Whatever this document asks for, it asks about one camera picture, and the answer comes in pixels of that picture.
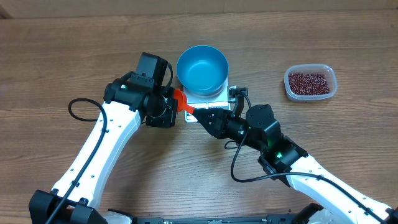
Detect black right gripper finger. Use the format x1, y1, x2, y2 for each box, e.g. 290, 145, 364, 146
193, 108, 224, 122
198, 117, 217, 137

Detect red measuring scoop blue handle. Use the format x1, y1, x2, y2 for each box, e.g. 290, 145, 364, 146
174, 89, 195, 114

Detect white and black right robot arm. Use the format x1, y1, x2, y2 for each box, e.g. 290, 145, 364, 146
192, 105, 397, 223

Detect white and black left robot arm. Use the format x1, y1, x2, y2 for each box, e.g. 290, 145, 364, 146
29, 52, 177, 223

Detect white digital kitchen scale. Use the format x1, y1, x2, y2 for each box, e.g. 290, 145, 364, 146
183, 79, 231, 110

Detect blue metal bowl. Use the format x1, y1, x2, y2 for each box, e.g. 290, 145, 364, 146
176, 45, 229, 96

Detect red beans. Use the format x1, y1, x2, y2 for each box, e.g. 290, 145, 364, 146
288, 73, 330, 95

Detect clear plastic container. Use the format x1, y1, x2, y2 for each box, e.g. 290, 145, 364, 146
284, 63, 338, 102

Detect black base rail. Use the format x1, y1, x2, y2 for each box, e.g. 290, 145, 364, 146
132, 214, 310, 224

